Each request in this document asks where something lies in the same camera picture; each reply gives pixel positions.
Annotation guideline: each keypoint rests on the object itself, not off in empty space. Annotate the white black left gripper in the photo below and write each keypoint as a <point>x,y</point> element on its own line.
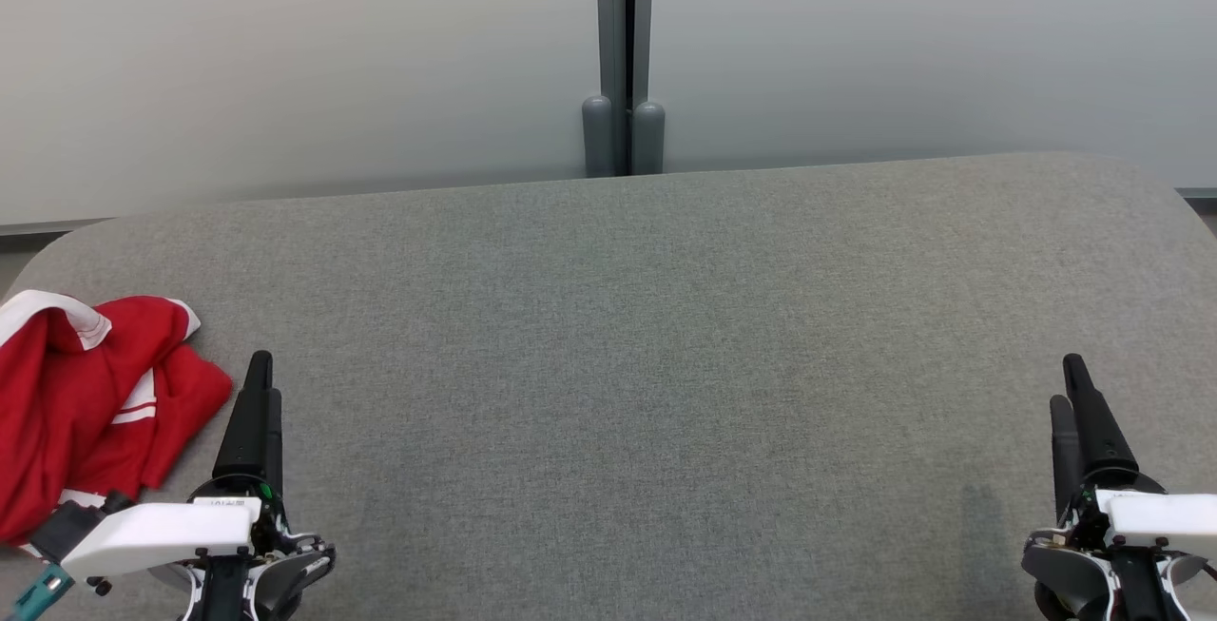
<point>162,535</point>

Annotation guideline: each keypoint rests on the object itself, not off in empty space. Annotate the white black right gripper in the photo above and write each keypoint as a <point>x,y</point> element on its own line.
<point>1160,514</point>

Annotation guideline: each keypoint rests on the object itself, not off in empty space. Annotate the red basketball jersey white sleeves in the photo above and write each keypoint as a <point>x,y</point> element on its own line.
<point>185,397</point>

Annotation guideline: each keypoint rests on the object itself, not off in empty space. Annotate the red shorts white side stripe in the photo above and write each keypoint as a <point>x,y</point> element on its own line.
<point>38,402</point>

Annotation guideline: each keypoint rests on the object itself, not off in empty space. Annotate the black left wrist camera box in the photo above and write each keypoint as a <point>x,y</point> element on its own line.
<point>71,524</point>

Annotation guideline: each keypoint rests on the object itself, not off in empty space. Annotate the grey partition base rail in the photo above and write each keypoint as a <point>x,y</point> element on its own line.
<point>1198,193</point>

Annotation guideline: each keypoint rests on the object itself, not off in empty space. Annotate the grey cylindrical post foot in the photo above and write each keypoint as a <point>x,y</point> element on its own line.
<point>597,138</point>
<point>648,140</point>

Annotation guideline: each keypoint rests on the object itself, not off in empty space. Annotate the grey metal partition post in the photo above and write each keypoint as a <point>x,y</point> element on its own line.
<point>624,22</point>

